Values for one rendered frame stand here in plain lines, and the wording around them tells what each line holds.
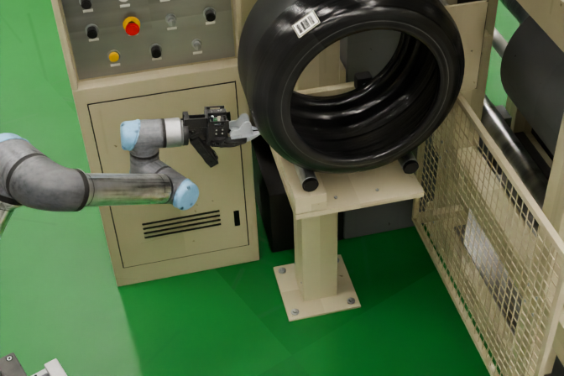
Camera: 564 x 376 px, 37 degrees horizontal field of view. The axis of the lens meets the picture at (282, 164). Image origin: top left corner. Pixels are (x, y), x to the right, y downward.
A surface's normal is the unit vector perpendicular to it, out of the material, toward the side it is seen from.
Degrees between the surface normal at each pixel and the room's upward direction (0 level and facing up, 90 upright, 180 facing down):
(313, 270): 90
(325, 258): 90
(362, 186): 0
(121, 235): 90
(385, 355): 0
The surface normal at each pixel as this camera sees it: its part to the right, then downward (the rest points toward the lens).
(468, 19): 0.22, 0.62
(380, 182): -0.04, -0.77
